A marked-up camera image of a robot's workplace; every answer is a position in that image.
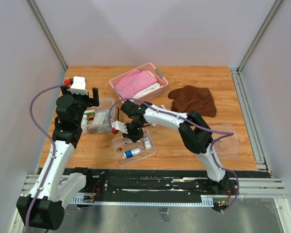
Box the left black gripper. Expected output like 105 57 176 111
61 84 98 124

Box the clear plastic medicine box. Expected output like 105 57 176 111
81 98 119 134

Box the small bandage roll packet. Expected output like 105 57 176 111
144 137 152 150

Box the clear divided tray insert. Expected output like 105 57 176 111
111 129 157 167

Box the white blue pill bottle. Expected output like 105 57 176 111
123 148 142 158

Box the clear box lid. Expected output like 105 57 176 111
195 123 241 162

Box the green medicine box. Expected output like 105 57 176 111
84 109 96 117

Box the white gauze pad packet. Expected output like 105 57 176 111
93 111 108 125

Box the white medicine bottle green label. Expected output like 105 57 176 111
81 115 88 125

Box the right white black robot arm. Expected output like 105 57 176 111
121 100 234 194

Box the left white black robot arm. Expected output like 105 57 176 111
16 84 99 232

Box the brown glass bottle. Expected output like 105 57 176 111
87 115 97 134

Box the pink folded cloth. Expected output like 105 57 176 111
115 69 158 98

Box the white folded cloth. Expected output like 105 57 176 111
132 83 160 101

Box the pink plastic basket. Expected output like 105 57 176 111
109 63 169 111

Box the brown towel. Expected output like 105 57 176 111
168 85 217 117

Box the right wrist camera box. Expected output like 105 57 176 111
111 120 128 134

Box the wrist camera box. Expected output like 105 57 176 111
69 76 88 95
111 120 128 134

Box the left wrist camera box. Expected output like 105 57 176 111
69 76 88 95

